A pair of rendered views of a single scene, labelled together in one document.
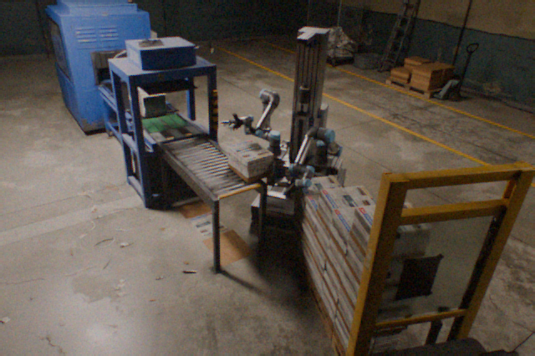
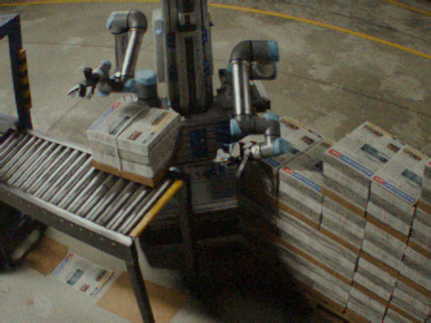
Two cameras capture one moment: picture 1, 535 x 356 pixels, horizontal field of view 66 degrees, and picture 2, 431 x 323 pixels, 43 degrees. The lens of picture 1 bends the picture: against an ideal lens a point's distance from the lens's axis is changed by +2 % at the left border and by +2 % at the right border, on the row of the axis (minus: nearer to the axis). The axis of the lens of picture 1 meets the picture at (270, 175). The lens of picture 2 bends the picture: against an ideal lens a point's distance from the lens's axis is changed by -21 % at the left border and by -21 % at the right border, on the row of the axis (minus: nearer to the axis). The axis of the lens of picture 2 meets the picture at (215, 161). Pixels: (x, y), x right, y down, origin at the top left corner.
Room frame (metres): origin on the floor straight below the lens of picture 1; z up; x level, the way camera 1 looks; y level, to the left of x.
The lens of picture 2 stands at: (0.90, 0.96, 2.64)
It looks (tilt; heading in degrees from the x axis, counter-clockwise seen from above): 35 degrees down; 335
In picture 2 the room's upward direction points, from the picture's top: 4 degrees counter-clockwise
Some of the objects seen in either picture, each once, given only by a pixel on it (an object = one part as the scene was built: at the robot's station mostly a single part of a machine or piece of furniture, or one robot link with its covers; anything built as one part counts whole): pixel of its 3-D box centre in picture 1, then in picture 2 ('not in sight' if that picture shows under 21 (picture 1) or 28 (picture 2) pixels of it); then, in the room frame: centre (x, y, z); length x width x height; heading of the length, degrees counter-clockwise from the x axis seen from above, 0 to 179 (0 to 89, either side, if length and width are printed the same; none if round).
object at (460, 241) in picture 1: (433, 268); not in sight; (1.64, -0.87, 1.27); 0.57 x 0.01 x 0.65; 105
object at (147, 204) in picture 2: (236, 190); (143, 209); (3.12, 0.30, 0.77); 0.47 x 0.05 x 0.05; 126
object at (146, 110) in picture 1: (150, 101); not in sight; (4.89, 1.57, 0.93); 0.38 x 0.30 x 0.26; 36
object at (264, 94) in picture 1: (267, 115); (122, 51); (3.93, 0.07, 1.19); 0.15 x 0.12 x 0.55; 47
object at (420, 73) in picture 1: (420, 75); not in sight; (9.14, -3.24, 0.28); 1.20 x 0.83 x 0.57; 36
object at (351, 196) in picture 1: (346, 209); (367, 167); (2.65, -0.61, 0.95); 0.38 x 0.29 x 0.23; 106
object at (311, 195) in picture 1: (332, 251); (338, 239); (2.78, -0.57, 0.42); 1.17 x 0.39 x 0.83; 15
